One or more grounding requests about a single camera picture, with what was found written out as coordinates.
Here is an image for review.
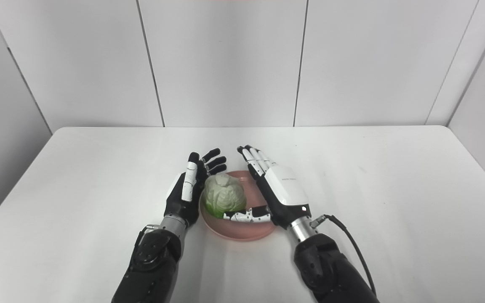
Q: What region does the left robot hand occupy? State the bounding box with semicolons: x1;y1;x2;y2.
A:
163;148;228;228

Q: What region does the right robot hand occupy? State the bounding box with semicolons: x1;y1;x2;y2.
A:
223;145;313;230

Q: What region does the green white cabbage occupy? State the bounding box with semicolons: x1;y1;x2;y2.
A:
203;174;247;219

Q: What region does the pink plate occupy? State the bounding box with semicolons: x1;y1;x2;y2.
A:
199;170;277;242

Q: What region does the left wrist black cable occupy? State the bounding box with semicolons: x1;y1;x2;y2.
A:
136;225;161;253

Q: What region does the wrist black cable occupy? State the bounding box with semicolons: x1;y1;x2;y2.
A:
136;225;161;253
310;215;378;297

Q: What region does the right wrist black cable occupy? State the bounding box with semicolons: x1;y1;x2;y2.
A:
310;215;378;297

